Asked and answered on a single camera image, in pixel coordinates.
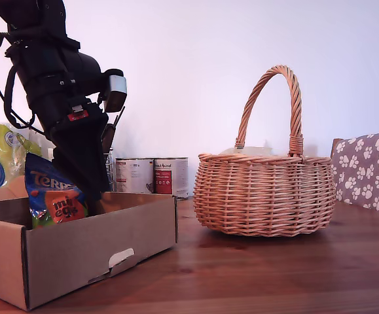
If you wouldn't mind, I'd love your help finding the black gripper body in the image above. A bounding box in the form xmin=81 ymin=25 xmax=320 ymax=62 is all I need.
xmin=24 ymin=78 xmax=108 ymax=133

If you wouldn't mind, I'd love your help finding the brown cardboard box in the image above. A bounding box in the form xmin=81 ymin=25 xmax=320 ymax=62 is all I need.
xmin=0 ymin=175 xmax=179 ymax=311

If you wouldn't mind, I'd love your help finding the wire utensil holder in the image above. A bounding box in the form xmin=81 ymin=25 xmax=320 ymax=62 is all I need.
xmin=102 ymin=147 xmax=115 ymax=192

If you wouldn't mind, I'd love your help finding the white label tin can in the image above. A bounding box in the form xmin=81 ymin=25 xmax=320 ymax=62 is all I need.
xmin=115 ymin=158 xmax=155 ymax=194

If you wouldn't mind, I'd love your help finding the pale plastic packet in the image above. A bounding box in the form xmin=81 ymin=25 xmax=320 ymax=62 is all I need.
xmin=219 ymin=145 xmax=274 ymax=156

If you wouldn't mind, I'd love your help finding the red label tin can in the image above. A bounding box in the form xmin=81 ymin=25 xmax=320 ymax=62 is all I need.
xmin=153 ymin=158 xmax=189 ymax=200

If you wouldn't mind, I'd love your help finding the woven wicker basket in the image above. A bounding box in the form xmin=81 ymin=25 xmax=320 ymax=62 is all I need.
xmin=194 ymin=64 xmax=337 ymax=238

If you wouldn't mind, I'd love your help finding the brown handled tool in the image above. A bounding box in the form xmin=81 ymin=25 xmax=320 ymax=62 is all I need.
xmin=101 ymin=124 xmax=115 ymax=154

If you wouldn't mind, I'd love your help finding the thick black cable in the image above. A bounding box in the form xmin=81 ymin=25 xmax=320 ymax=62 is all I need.
xmin=3 ymin=65 xmax=51 ymax=137

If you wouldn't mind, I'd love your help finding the paw print grey cloth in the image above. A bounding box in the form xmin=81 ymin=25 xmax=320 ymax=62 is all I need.
xmin=330 ymin=131 xmax=379 ymax=215

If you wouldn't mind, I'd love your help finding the thin black stick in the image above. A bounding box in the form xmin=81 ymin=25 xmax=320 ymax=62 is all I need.
xmin=112 ymin=105 xmax=126 ymax=128

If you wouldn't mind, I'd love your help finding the blue orange mini eggs bag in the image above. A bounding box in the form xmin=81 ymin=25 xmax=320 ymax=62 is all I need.
xmin=24 ymin=152 xmax=89 ymax=230

